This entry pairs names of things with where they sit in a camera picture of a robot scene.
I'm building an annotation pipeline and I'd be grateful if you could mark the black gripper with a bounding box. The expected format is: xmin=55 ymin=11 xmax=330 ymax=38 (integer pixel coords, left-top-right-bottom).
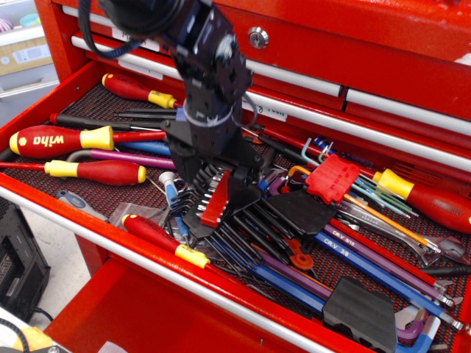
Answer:
xmin=163 ymin=100 xmax=263 ymax=217

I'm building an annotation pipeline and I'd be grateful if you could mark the red bit holder with bits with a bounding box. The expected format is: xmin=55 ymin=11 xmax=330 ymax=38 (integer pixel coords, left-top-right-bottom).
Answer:
xmin=196 ymin=171 xmax=230 ymax=228

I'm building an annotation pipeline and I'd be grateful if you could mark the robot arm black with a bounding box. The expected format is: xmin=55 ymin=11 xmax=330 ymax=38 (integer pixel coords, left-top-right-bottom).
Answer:
xmin=78 ymin=1 xmax=263 ymax=199

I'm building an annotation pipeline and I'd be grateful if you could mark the black hex key holder centre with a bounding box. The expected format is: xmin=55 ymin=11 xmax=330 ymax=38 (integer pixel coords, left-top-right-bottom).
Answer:
xmin=183 ymin=191 xmax=234 ymax=240

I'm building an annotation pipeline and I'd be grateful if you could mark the black hex key holder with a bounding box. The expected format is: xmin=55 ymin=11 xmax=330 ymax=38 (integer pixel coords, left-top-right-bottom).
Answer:
xmin=266 ymin=190 xmax=336 ymax=239
xmin=183 ymin=191 xmax=234 ymax=240

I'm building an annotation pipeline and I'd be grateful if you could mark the blue plastic holder back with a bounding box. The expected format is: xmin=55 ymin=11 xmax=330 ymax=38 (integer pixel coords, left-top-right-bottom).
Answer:
xmin=175 ymin=107 xmax=186 ymax=122

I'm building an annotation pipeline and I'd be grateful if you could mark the black hex key holder right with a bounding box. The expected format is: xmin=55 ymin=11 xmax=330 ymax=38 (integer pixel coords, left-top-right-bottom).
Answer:
xmin=266 ymin=190 xmax=336 ymax=239

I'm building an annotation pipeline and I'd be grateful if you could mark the red hex key holder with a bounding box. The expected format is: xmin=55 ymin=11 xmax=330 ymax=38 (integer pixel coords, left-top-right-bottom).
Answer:
xmin=305 ymin=154 xmax=360 ymax=205

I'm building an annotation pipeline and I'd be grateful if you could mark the black holder front right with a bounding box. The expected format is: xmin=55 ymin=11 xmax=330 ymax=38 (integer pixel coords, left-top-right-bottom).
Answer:
xmin=322 ymin=277 xmax=397 ymax=352

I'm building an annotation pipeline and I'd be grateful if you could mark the blue precision screwdriver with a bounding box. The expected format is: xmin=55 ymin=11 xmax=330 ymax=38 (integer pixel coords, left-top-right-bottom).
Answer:
xmin=158 ymin=171 xmax=190 ymax=246

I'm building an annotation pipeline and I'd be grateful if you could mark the white drawer label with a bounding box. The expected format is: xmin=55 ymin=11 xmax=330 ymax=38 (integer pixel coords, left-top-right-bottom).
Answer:
xmin=242 ymin=98 xmax=288 ymax=121

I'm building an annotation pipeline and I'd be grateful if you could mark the red yellow screwdriver front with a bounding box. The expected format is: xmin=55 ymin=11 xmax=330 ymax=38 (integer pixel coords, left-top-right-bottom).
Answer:
xmin=121 ymin=213 xmax=236 ymax=280

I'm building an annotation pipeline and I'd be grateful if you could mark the red yellow screwdriver left middle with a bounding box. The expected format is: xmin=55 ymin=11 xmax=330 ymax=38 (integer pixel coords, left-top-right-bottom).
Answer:
xmin=1 ymin=160 xmax=147 ymax=186

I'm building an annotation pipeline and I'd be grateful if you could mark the purple hex key left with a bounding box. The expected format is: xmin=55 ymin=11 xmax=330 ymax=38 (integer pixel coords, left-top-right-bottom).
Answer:
xmin=66 ymin=149 xmax=177 ymax=171

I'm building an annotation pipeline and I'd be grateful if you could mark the orange plastic clip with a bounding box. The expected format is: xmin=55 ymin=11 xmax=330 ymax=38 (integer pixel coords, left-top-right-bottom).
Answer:
xmin=285 ymin=237 xmax=314 ymax=271

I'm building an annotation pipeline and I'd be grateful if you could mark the blue hex key front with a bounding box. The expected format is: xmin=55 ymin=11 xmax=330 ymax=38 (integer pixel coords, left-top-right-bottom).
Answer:
xmin=205 ymin=234 xmax=325 ymax=316

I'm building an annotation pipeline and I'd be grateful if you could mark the red yellow screwdriver back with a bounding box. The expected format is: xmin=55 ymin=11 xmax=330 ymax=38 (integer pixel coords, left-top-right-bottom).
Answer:
xmin=102 ymin=74 xmax=182 ymax=109

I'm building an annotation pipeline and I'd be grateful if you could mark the silver cabinet lock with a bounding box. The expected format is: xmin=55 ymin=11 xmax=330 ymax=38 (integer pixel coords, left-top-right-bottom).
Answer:
xmin=248 ymin=26 xmax=269 ymax=49

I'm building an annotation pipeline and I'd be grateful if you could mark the white markers label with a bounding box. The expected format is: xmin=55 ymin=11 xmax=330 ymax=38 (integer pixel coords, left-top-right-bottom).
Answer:
xmin=111 ymin=27 xmax=160 ymax=52

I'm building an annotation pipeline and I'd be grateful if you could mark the blue grey small screwdriver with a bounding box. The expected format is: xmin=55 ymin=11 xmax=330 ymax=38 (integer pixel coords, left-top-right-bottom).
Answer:
xmin=56 ymin=190 xmax=109 ymax=222

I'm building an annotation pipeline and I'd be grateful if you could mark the red tool chest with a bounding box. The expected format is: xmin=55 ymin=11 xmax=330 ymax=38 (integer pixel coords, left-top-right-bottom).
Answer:
xmin=1 ymin=1 xmax=470 ymax=352

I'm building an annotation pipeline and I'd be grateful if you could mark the large red wiha screwdriver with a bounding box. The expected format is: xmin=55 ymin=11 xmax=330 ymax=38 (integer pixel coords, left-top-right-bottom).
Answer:
xmin=9 ymin=125 xmax=166 ymax=159

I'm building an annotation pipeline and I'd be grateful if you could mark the blue hex key CR-V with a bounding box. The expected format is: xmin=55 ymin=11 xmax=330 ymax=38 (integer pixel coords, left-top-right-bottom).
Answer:
xmin=314 ymin=232 xmax=470 ymax=335

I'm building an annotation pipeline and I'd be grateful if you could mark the black device on floor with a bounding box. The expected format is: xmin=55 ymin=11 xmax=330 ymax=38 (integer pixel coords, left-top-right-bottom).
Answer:
xmin=1 ymin=199 xmax=50 ymax=321

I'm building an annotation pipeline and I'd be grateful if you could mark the silver adjustable wrench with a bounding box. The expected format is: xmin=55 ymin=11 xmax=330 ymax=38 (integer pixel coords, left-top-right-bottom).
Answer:
xmin=336 ymin=202 xmax=470 ymax=268

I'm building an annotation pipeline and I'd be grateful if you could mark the purple hex key long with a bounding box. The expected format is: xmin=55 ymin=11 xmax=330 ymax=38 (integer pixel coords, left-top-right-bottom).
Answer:
xmin=324 ymin=224 xmax=456 ymax=307

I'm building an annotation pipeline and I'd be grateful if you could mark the black red handled tool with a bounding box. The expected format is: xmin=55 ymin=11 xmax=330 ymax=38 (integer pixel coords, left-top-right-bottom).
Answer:
xmin=49 ymin=113 xmax=177 ymax=132

